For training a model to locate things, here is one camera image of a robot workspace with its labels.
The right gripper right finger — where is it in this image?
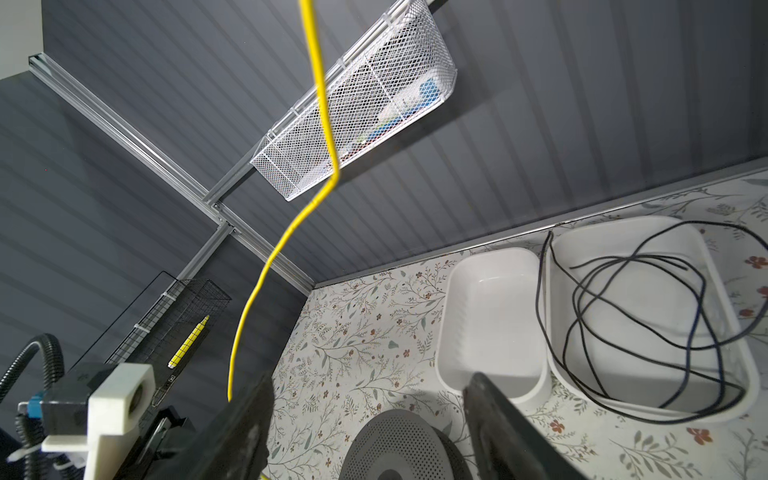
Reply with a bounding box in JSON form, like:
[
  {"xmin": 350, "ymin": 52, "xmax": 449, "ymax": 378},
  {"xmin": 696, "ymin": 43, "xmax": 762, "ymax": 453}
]
[{"xmin": 463, "ymin": 372, "xmax": 585, "ymax": 479}]

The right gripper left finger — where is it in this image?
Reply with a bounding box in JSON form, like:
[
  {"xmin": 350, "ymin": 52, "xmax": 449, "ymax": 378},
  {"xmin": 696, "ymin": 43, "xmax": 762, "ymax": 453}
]
[{"xmin": 145, "ymin": 373, "xmax": 275, "ymax": 479}]

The dark grey cable spool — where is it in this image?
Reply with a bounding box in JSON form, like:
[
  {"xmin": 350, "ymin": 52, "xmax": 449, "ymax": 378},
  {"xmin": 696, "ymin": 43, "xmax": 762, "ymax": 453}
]
[{"xmin": 339, "ymin": 409, "xmax": 472, "ymax": 479}]

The yellow cable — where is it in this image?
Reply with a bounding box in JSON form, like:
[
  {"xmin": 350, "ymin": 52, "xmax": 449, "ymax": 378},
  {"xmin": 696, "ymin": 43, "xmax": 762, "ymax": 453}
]
[{"xmin": 226, "ymin": 0, "xmax": 341, "ymax": 403}]

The yellow marker pen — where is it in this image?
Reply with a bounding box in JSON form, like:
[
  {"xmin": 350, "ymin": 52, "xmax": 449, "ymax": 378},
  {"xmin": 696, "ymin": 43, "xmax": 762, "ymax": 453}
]
[{"xmin": 167, "ymin": 315, "xmax": 210, "ymax": 370}]

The left white tray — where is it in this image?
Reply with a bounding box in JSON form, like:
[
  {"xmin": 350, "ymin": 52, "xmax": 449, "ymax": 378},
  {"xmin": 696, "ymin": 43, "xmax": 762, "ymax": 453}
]
[{"xmin": 435, "ymin": 247, "xmax": 552, "ymax": 413}]

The white tray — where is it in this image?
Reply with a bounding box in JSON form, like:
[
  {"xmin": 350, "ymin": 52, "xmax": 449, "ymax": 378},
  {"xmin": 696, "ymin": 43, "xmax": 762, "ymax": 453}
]
[
  {"xmin": 537, "ymin": 216, "xmax": 761, "ymax": 425},
  {"xmin": 435, "ymin": 247, "xmax": 552, "ymax": 413}
]

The right white tray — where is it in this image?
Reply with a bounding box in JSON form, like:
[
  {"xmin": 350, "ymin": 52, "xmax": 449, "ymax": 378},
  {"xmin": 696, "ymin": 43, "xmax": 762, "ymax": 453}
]
[{"xmin": 537, "ymin": 216, "xmax": 761, "ymax": 425}]

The black wire basket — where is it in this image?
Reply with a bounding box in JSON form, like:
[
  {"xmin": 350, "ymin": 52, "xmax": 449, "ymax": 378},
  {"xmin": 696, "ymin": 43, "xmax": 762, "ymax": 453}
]
[{"xmin": 75, "ymin": 271, "xmax": 231, "ymax": 386}]

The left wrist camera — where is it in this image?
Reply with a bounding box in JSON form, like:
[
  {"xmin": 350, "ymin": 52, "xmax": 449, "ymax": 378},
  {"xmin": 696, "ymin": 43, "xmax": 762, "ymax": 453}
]
[{"xmin": 5, "ymin": 363, "xmax": 156, "ymax": 479}]

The black cable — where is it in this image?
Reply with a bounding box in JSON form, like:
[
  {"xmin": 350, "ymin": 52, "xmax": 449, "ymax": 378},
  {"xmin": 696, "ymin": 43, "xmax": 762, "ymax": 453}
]
[{"xmin": 535, "ymin": 219, "xmax": 768, "ymax": 426}]

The white wire mesh basket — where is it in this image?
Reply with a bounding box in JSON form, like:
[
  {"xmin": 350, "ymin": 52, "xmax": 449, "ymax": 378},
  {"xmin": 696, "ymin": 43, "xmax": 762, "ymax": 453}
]
[{"xmin": 250, "ymin": 1, "xmax": 457, "ymax": 201}]

